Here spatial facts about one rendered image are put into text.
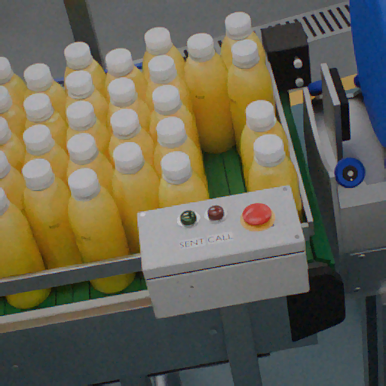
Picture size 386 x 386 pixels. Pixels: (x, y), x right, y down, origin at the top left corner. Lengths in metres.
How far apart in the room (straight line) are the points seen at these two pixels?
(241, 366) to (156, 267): 0.28
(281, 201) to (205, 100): 0.34
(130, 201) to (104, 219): 0.05
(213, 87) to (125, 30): 2.01
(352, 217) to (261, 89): 0.24
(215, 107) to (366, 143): 0.24
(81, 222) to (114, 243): 0.06
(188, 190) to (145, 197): 0.07
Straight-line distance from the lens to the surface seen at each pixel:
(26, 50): 3.56
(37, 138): 1.42
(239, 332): 1.37
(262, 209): 1.23
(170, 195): 1.33
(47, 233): 1.41
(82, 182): 1.33
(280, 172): 1.33
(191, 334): 1.50
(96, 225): 1.35
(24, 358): 1.52
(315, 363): 2.44
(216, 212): 1.24
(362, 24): 1.50
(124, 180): 1.36
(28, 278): 1.41
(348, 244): 1.54
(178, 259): 1.21
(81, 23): 1.79
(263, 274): 1.24
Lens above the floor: 2.00
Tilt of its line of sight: 45 degrees down
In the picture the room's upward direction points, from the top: 12 degrees counter-clockwise
